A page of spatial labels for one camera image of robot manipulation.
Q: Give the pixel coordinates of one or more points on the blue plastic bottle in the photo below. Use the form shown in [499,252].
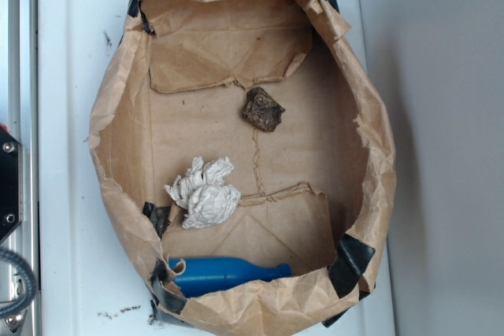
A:
[204,275]

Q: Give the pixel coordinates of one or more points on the crumpled white paper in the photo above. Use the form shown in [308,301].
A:
[204,194]

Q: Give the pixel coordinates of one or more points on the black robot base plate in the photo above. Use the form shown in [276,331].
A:
[9,184]

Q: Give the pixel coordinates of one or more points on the dark brown rock chunk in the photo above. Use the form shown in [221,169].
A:
[262,110]

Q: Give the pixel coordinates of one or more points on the aluminium frame rail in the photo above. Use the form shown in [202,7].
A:
[19,120]

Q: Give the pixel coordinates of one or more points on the brown paper bag tray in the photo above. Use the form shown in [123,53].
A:
[174,90]

